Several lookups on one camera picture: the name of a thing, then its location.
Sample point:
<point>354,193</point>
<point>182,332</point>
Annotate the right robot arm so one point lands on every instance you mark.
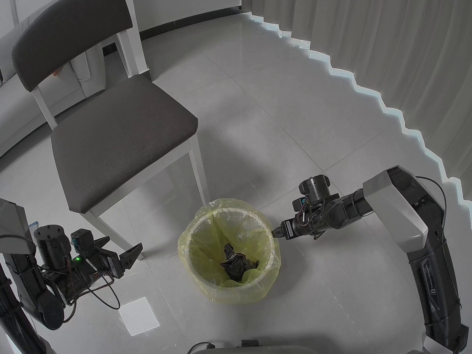
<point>398,205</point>

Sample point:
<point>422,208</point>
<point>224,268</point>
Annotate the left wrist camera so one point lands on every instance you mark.
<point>82,240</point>

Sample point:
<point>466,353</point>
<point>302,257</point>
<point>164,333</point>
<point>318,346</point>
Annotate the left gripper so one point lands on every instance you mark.
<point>107,266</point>

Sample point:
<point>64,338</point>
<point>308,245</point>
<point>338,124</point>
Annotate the white sofa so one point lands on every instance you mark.
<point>22,116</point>

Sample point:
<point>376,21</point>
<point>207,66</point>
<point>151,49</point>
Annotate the white curtain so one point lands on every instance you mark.
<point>368,31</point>

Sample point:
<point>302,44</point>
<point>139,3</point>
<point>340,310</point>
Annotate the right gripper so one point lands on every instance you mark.
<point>293,228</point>

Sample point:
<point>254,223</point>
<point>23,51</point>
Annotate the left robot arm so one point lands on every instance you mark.
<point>22,271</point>

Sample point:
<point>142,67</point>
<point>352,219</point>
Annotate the white chair with grey seat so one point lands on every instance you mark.
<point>121,131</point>

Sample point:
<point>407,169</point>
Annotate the white cushion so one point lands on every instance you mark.
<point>84,73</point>

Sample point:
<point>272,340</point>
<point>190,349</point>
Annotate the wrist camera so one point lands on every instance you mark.
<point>299,205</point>
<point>82,240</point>

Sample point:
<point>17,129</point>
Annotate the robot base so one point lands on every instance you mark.
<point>258,349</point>

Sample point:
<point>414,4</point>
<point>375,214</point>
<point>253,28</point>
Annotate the white trash bin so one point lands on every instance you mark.
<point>269,253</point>

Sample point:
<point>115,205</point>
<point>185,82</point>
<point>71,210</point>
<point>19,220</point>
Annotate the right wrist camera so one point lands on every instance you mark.
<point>299,205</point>

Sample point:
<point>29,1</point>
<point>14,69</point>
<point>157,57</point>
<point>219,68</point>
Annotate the yellow plastic bag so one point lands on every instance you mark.
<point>206,242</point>

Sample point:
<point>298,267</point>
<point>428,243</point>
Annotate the black plastic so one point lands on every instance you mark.
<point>236,266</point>

